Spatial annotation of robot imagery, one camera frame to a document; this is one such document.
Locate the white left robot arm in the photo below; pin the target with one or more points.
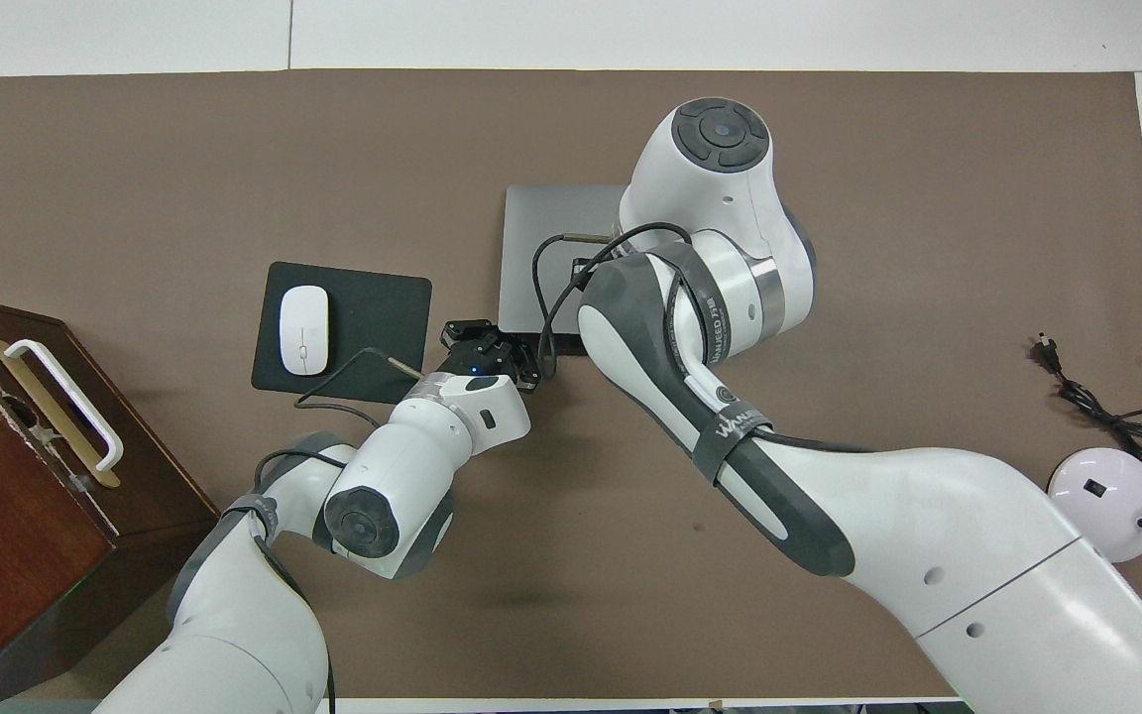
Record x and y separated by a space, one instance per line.
412 466

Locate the grey laptop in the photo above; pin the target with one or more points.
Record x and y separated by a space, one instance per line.
521 218

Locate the white computer mouse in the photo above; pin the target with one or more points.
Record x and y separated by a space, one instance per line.
304 329

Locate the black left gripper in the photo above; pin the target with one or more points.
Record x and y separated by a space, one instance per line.
482 359

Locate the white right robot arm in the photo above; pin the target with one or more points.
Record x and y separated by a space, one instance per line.
928 516

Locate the dark wooden box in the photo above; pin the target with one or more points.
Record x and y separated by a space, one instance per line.
6 555

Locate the brown table mat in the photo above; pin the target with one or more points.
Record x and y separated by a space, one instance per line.
135 178

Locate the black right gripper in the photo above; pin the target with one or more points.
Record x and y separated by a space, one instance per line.
583 269

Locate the black mouse pad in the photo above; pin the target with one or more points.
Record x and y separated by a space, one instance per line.
383 317

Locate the white desk lamp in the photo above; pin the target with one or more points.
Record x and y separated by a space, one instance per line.
1111 496

